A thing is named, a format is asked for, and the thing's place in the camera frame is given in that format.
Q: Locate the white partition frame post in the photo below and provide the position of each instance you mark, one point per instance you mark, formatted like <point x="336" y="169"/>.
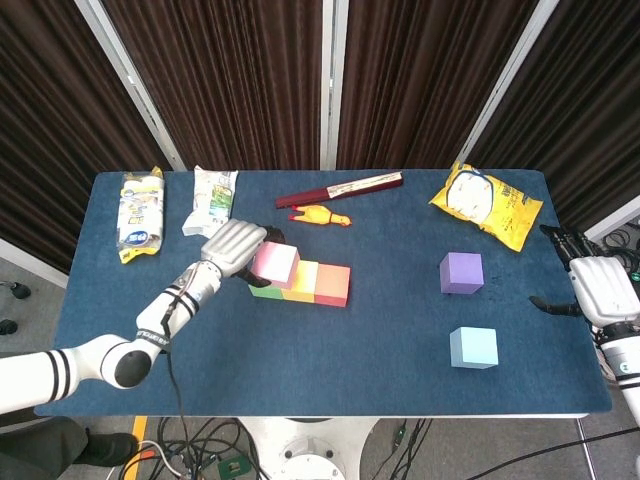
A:
<point x="332" y="85"/>
<point x="505" y="80"/>
<point x="135" y="85"/>

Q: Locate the brown pleated curtain panel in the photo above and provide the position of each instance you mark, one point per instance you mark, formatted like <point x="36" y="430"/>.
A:
<point x="225" y="85"/>
<point x="585" y="110"/>
<point x="425" y="85"/>
<point x="50" y="125"/>

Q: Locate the yellow block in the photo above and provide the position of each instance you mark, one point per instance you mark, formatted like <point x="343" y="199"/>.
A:
<point x="305" y="280"/>

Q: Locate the yellow rubber chicken toy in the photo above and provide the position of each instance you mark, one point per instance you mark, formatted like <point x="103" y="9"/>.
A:
<point x="320" y="216"/>

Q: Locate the red block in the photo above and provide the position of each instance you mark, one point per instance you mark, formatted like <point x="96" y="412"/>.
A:
<point x="332" y="282"/>

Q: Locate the dark red folded fan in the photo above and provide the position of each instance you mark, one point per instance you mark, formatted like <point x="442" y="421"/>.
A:
<point x="350" y="189"/>

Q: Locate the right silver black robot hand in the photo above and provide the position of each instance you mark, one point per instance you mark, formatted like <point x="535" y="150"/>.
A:
<point x="605" y="290"/>

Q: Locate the blue felt table cloth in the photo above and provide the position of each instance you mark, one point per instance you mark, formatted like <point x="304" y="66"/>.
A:
<point x="350" y="360"/>

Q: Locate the purple cube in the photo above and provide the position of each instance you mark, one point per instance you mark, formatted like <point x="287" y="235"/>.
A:
<point x="462" y="272"/>

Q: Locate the white table frame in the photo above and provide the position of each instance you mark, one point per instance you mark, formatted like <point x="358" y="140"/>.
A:
<point x="350" y="417"/>

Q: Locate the light blue cube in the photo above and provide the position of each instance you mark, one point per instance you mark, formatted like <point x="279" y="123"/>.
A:
<point x="472" y="347"/>

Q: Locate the black shoe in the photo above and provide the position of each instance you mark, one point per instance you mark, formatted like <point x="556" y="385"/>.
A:
<point x="110" y="447"/>

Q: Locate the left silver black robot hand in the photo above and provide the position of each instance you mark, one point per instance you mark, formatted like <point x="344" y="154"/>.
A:
<point x="232" y="245"/>

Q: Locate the green block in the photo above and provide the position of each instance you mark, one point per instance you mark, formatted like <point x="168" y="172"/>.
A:
<point x="265" y="292"/>

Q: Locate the white partition floor rail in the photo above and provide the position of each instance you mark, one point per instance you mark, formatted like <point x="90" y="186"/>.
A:
<point x="30" y="260"/>
<point x="615" y="220"/>

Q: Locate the white green snack package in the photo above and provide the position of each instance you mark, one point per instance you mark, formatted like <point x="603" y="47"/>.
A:
<point x="212" y="200"/>

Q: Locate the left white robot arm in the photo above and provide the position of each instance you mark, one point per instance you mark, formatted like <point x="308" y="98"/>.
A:
<point x="75" y="365"/>

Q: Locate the pink block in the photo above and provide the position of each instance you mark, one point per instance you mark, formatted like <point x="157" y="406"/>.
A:
<point x="275" y="262"/>

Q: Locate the green circuit board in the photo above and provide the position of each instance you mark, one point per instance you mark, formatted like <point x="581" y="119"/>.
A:
<point x="232" y="467"/>

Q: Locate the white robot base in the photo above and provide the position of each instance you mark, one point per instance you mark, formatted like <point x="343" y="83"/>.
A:
<point x="305" y="445"/>

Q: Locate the yellow white snack bag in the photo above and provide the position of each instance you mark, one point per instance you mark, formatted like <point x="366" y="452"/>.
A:
<point x="140" y="215"/>

